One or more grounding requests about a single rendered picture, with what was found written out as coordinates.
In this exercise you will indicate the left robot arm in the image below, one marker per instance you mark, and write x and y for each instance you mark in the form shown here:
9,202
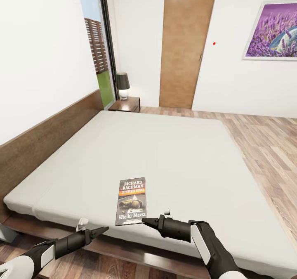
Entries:
28,265

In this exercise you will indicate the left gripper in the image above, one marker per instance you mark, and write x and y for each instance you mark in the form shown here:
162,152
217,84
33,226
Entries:
83,238

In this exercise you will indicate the painting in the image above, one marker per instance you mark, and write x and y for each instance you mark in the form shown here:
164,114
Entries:
274,35

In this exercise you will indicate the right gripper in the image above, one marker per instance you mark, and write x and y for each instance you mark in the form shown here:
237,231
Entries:
166,227

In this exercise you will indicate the bed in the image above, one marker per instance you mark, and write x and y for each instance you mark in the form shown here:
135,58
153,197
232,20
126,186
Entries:
69,166

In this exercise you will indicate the table lamp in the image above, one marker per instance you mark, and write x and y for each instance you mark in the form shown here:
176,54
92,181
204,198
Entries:
122,84

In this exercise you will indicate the hardback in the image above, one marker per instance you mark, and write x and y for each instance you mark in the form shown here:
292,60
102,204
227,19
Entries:
131,207

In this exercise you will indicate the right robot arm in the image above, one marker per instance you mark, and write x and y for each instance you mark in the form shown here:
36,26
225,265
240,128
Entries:
218,261

